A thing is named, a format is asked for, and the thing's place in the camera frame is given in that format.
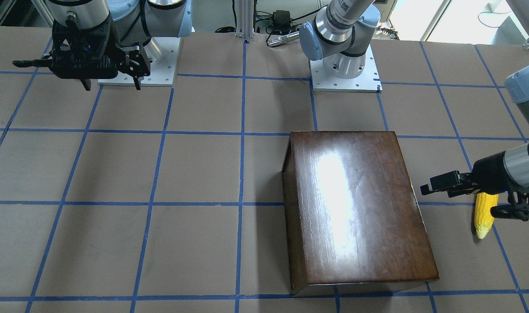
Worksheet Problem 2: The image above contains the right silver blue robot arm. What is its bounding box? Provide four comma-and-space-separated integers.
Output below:
13, 0, 192, 90

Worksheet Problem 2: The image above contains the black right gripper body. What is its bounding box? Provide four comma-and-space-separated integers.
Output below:
52, 17, 118, 79

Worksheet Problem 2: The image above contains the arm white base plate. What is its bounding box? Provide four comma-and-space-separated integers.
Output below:
309, 45, 383, 93
98, 37, 181, 87

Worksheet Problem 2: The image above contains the aluminium frame post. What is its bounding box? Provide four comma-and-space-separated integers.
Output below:
234, 0, 256, 43

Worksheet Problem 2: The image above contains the yellow toy corn cob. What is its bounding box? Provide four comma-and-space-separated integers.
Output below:
473, 193, 499, 240

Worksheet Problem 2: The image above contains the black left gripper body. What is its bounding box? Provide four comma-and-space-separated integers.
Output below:
470, 151, 509, 195

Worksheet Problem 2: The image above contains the dark brown wooden drawer cabinet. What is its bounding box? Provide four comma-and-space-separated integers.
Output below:
281, 131, 440, 297

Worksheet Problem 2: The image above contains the black power adapter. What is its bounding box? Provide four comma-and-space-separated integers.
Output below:
272, 10, 291, 28

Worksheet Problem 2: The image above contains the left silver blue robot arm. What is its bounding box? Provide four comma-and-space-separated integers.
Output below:
299, 0, 529, 221

